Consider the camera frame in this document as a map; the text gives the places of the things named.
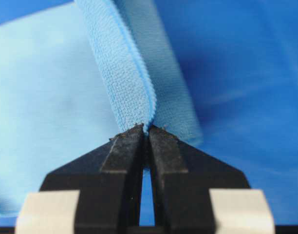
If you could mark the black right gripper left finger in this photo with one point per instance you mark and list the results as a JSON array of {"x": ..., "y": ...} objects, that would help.
[{"x": 97, "y": 193}]

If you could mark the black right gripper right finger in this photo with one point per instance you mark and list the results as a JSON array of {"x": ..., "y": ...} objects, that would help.
[{"x": 195, "y": 193}]

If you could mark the light blue towel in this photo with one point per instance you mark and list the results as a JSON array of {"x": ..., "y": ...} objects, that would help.
[{"x": 72, "y": 76}]

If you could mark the dark blue table cloth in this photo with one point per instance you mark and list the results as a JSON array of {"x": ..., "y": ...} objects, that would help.
[{"x": 240, "y": 61}]

